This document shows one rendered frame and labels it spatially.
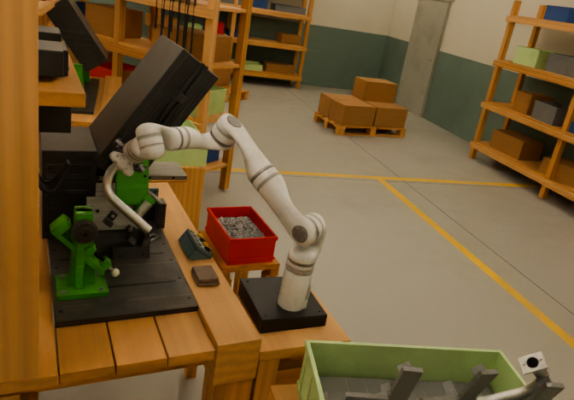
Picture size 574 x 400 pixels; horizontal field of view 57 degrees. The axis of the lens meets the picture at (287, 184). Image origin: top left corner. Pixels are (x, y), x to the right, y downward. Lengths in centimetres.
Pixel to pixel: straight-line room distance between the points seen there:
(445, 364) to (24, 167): 128
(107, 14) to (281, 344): 419
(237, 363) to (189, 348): 16
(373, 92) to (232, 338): 708
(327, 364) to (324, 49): 1029
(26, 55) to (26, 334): 66
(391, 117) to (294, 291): 667
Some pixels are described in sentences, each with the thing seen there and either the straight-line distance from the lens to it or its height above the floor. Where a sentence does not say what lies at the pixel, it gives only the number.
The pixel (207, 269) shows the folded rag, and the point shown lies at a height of 93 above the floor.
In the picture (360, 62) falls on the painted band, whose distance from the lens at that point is 1199.
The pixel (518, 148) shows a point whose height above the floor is 41.
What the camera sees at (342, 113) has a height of 32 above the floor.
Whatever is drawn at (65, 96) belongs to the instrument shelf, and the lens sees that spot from 152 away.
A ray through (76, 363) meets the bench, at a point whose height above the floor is 88.
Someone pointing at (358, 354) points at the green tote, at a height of 93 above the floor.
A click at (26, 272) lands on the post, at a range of 137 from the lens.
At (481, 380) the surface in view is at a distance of 138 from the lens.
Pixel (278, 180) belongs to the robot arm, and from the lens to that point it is 168.
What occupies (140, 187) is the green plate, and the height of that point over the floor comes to 113.
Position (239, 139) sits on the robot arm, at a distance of 171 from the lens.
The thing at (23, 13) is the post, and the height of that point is 176.
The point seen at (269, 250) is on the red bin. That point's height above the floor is 86.
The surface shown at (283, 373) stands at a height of 74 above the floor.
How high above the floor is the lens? 188
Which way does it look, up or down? 20 degrees down
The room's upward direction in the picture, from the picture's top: 10 degrees clockwise
